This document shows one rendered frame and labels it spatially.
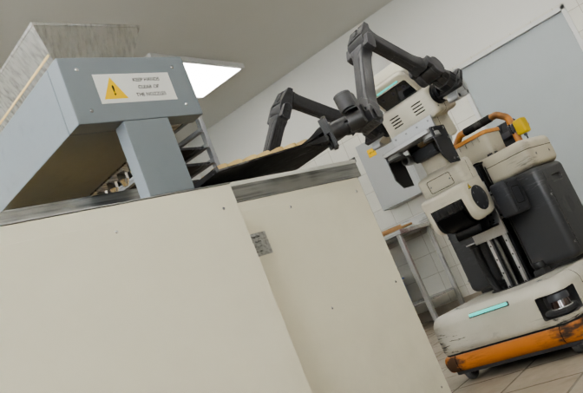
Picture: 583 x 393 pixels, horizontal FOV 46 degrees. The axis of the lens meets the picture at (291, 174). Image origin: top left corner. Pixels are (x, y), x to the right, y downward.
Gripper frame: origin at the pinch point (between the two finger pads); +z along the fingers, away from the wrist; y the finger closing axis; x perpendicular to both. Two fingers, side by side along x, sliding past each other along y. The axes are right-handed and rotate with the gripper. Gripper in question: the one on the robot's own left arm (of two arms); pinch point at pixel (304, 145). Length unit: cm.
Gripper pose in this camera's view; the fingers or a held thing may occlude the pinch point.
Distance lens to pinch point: 207.5
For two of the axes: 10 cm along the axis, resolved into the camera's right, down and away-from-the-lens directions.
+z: -9.0, 4.4, -0.2
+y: 4.3, 8.9, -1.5
